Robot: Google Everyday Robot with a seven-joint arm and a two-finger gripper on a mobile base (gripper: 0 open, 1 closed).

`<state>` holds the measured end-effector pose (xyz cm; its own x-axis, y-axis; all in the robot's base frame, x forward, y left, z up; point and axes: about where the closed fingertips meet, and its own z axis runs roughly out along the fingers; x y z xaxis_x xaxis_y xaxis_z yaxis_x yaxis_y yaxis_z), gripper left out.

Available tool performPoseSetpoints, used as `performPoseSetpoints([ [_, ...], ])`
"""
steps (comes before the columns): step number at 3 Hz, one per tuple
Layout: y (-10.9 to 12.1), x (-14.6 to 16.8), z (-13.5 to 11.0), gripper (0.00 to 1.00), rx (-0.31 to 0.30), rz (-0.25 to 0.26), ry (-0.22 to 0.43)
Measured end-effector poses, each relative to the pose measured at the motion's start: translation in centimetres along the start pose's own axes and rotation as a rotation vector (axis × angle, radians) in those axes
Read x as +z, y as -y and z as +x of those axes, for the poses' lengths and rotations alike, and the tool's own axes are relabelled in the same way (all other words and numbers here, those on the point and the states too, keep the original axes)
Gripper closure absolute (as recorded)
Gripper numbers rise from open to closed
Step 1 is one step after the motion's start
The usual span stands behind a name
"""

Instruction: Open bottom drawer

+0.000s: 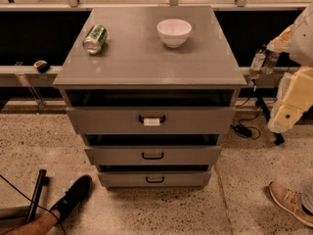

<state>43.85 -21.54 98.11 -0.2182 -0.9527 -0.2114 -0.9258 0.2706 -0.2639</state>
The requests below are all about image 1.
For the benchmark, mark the black power adapter with cable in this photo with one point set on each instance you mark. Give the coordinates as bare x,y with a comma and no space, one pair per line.
244,129

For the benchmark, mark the beige sneaker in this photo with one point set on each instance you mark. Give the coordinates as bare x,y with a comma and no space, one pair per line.
297,204

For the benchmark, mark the left clear plastic bottle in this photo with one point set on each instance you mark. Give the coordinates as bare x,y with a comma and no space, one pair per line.
257,62

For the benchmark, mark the bare lower leg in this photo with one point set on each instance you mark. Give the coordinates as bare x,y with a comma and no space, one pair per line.
40,226

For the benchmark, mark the grey metal rail shelf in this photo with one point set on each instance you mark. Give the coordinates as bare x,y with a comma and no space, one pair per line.
9,76

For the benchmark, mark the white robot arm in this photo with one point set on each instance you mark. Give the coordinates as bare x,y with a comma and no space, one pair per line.
295,93

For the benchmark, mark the grey middle drawer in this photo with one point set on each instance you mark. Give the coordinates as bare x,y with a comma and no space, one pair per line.
153,155

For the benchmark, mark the black sneaker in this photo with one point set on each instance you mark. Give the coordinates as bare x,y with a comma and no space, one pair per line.
73,197

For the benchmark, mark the white ceramic bowl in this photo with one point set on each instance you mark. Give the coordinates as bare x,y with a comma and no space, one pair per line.
173,32

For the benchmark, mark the grey top drawer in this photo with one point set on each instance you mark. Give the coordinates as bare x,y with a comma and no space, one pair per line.
151,120

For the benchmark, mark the right clear plastic bottle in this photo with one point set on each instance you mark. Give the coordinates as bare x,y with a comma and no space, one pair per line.
270,62

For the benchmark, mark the clear plastic bottle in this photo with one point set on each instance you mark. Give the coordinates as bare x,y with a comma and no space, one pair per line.
270,62
257,62

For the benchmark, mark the grey drawer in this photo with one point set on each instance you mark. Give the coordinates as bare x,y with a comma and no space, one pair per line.
154,179
153,155
151,120

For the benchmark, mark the green soda can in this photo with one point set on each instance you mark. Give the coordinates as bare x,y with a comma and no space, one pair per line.
94,39

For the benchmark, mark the grey drawer cabinet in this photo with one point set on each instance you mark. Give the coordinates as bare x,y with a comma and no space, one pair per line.
136,69

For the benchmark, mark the grey bottom drawer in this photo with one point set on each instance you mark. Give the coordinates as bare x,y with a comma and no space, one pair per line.
154,179

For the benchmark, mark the black tripod leg left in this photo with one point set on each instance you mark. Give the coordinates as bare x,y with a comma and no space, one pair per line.
42,180

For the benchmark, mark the black yellow tape measure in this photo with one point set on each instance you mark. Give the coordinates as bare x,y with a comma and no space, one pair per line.
41,66

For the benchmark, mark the black stand leg right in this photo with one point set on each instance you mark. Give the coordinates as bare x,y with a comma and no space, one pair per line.
261,103

